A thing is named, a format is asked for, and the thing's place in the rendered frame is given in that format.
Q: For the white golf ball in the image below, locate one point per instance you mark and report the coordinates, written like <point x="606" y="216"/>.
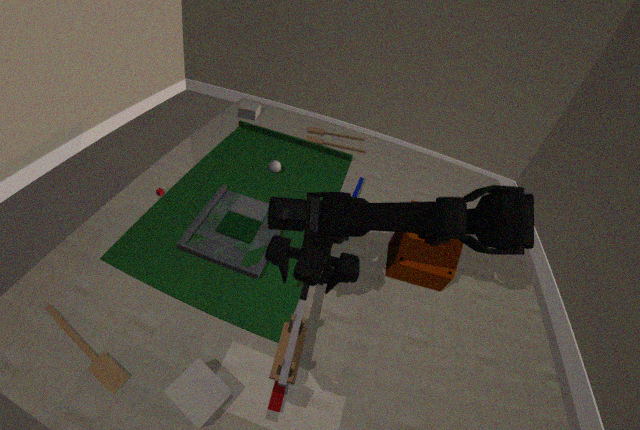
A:
<point x="274" y="166"/>

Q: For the green rectangular mat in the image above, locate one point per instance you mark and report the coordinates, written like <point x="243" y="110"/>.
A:
<point x="149" y="253"/>

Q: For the blue golf putter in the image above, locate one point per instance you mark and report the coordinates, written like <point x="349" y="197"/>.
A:
<point x="358" y="187"/>

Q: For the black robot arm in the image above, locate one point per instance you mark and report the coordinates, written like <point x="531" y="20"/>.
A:
<point x="503" y="219"/>

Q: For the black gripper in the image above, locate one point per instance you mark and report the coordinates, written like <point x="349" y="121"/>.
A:
<point x="279" y="252"/>

